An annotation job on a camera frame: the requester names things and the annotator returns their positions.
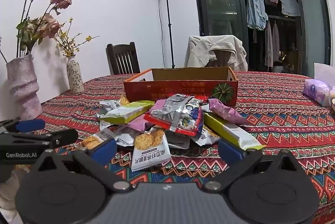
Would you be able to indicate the dark wooden chair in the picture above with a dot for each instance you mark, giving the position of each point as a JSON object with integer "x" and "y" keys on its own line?
{"x": 121, "y": 46}
{"x": 222, "y": 59}

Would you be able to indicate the small floral ceramic vase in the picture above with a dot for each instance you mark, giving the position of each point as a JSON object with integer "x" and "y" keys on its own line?
{"x": 75, "y": 77}

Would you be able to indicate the grey hanging coat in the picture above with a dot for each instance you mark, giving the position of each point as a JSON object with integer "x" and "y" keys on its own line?
{"x": 268, "y": 43}

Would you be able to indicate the purple tissue pack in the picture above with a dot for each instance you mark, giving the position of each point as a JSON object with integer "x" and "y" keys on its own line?
{"x": 316, "y": 90}

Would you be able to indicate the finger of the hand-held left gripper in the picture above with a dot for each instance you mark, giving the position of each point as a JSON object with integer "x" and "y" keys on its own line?
{"x": 30, "y": 124}
{"x": 60, "y": 137}

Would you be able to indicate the light blue hanging shirt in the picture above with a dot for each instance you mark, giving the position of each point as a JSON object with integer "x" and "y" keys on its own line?
{"x": 255, "y": 4}

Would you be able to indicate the pink textured vase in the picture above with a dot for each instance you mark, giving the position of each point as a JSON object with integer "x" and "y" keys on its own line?
{"x": 23, "y": 88}

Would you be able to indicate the orange cardboard box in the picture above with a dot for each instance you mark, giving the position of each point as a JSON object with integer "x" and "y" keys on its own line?
{"x": 157, "y": 88}

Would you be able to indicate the white hanging top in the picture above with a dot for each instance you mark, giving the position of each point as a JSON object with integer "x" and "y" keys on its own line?
{"x": 289, "y": 3}

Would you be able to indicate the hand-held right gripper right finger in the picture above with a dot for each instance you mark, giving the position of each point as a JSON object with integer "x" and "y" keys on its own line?
{"x": 230, "y": 152}

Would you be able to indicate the green white snack bar packet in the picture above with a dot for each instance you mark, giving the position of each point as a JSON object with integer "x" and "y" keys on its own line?
{"x": 235, "y": 132}
{"x": 128, "y": 113}

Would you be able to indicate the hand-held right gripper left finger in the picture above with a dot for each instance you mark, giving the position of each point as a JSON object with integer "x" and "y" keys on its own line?
{"x": 104, "y": 152}

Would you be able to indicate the red-edged silver snack packet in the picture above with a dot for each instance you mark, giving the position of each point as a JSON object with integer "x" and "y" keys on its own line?
{"x": 180, "y": 114}

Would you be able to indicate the yellow flower sprigs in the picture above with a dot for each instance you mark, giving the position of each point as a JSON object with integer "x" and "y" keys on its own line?
{"x": 68, "y": 51}

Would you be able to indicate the beige jacket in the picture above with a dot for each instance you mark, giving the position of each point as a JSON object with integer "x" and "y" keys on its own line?
{"x": 199, "y": 51}

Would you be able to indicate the pale pink hanging coat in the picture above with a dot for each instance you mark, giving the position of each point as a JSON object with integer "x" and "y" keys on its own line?
{"x": 275, "y": 43}

